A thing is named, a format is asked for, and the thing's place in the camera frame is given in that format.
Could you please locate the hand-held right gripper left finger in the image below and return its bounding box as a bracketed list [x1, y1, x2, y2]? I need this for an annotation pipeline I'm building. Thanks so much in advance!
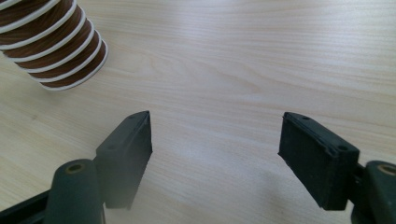
[92, 110, 154, 211]

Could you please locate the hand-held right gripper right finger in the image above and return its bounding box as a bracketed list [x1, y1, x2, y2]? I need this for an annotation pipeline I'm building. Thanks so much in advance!
[277, 111, 366, 212]

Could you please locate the stack of brown white-rimmed plates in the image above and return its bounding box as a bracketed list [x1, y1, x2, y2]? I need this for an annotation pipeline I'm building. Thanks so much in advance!
[0, 0, 109, 91]

